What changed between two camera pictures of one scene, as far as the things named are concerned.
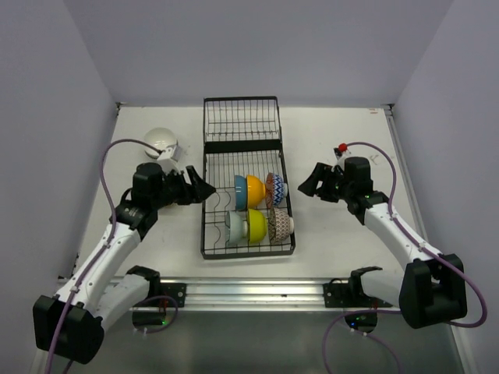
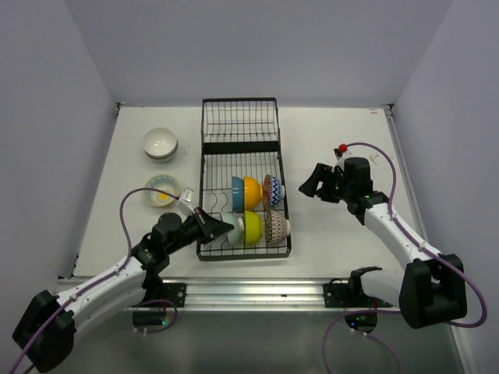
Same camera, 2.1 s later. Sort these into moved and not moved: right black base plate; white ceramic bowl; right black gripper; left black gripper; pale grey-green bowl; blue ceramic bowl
Moved: left black gripper; blue ceramic bowl
Not moved: pale grey-green bowl; right black gripper; right black base plate; white ceramic bowl
